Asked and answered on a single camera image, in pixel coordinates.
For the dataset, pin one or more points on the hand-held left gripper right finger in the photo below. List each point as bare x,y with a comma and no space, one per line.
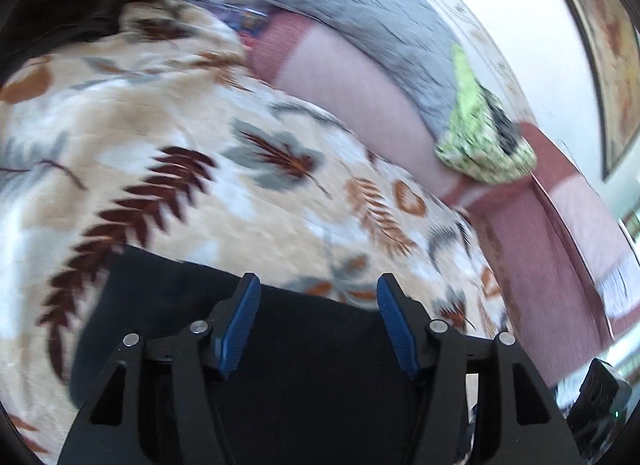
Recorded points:
397,325

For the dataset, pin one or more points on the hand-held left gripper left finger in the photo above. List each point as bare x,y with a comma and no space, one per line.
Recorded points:
240,325

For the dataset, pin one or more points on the black pants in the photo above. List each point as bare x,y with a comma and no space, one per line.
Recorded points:
310,375

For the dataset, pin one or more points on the pink striped bed sheet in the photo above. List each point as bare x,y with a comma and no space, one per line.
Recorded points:
500,215

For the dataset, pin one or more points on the leaf printed blanket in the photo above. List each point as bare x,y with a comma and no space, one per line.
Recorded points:
200,155

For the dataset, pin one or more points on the green patterned cloth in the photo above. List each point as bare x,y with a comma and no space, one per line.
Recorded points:
480,140

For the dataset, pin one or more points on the grey pillow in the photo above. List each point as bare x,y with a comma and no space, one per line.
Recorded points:
370,15

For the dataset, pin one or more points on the framed wall picture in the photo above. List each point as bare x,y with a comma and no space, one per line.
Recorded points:
607,40

